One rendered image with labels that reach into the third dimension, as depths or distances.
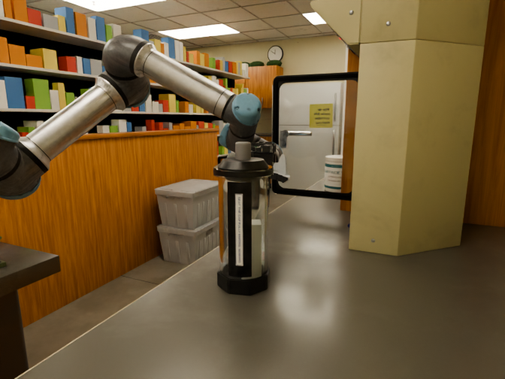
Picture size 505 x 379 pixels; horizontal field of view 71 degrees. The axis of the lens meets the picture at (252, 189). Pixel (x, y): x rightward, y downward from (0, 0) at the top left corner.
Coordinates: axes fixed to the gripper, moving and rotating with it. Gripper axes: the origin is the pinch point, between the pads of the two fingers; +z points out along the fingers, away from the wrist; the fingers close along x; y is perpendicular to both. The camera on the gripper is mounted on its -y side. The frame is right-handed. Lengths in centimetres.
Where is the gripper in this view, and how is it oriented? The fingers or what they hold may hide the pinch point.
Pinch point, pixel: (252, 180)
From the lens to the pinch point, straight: 76.2
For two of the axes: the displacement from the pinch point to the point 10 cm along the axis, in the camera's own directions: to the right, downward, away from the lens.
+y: 0.1, -9.8, -2.0
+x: 9.9, 0.4, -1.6
